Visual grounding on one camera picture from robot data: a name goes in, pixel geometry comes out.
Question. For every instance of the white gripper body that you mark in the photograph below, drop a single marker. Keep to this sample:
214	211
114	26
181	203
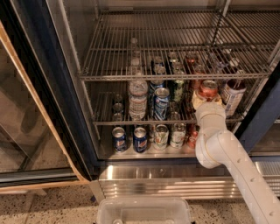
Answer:
209	109

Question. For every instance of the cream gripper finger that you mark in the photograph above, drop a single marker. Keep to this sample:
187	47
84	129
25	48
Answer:
197	100
217	99

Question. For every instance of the red coke can shelf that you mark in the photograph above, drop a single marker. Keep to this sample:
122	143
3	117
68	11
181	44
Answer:
208	89

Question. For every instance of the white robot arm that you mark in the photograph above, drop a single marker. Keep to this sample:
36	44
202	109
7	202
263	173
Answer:
216	145

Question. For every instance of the red coke can bottom left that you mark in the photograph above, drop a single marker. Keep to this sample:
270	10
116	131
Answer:
193	133

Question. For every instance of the green soda can middle shelf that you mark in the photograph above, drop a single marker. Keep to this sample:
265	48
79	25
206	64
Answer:
177	90

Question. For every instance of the white green can bottom right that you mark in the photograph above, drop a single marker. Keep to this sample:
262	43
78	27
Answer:
178	132

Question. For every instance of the white green can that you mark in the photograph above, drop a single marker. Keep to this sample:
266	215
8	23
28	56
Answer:
161	137
178	132

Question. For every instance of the blue pepsi can middle shelf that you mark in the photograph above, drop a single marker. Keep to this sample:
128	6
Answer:
161	103

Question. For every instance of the blue pepsi can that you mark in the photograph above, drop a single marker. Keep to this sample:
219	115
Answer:
119	139
140	140

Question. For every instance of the steel fridge bottom grille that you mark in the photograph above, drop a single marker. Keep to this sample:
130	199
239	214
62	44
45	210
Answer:
188	181

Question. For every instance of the blue pepsi can bottom left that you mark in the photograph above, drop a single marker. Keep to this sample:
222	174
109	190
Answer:
119	139

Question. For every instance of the glass fridge door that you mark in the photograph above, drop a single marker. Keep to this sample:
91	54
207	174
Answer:
32	154

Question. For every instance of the white labelled coffee bottle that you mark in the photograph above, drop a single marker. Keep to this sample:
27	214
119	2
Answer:
231	95

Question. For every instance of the clear water bottle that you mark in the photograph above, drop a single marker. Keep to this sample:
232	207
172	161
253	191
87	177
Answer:
137	89

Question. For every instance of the clear plastic bin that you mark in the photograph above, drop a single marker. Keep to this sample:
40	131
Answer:
143	210

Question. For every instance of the blue fridge center post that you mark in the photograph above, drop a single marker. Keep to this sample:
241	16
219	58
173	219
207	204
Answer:
262	114

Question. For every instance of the upper wire shelf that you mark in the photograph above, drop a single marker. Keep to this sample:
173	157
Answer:
175	45

